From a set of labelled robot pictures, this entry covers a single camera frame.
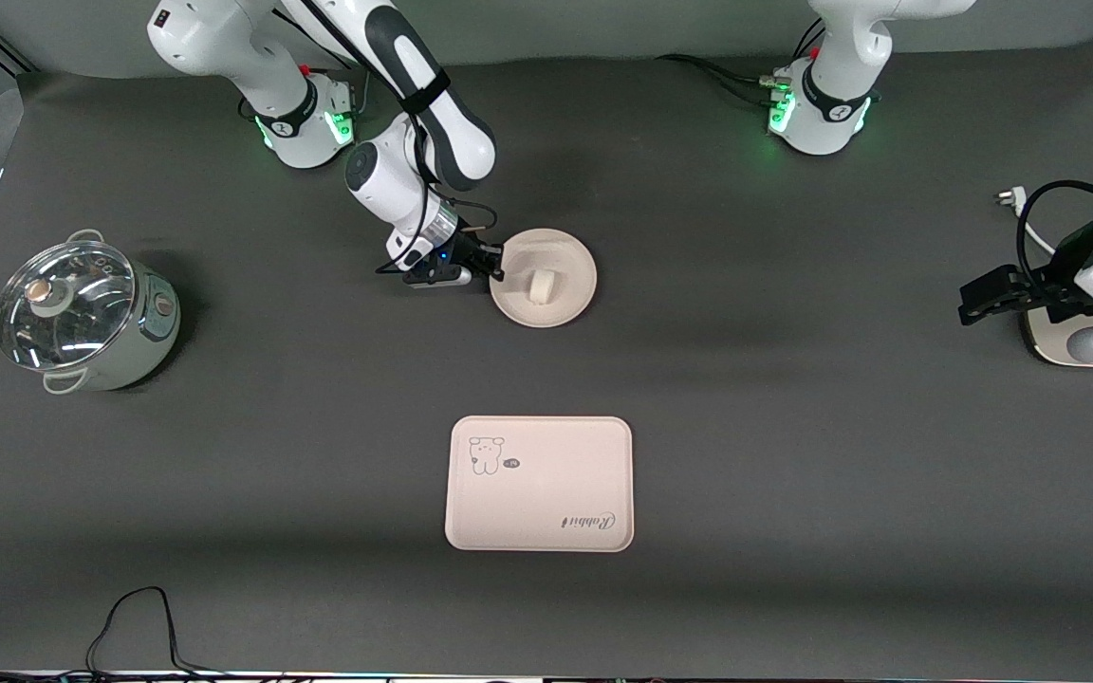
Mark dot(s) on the small white steamed bun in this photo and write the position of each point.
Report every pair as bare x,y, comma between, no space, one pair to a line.
539,287

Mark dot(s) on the round cream plate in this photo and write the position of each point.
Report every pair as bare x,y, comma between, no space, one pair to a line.
570,285

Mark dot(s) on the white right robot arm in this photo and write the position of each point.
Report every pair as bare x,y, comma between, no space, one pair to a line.
385,180

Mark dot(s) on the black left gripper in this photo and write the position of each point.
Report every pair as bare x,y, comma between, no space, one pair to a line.
1047,288

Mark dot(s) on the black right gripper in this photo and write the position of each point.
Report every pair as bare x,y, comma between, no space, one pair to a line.
467,253

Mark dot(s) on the cream rabbit print tray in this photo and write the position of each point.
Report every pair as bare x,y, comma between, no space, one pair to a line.
546,493

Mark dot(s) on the glass pot lid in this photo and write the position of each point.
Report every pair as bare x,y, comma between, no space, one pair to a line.
63,304

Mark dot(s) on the pale green electric pot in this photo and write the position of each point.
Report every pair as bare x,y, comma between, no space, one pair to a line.
153,332

